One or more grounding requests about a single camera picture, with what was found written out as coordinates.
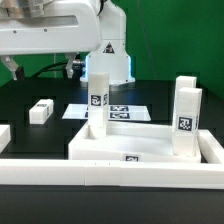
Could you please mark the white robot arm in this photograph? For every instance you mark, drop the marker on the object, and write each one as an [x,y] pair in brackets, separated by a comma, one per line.
[110,57]

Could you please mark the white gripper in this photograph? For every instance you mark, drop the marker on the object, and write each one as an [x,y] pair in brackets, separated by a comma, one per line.
[48,26]

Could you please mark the white left obstacle block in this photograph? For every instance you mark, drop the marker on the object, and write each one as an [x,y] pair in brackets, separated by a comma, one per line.
[5,136]

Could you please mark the white desk tabletop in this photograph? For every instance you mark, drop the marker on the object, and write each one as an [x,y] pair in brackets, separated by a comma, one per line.
[126,141]

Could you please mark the white front obstacle bar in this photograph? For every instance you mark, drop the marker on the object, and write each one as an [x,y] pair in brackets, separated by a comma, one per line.
[207,175]

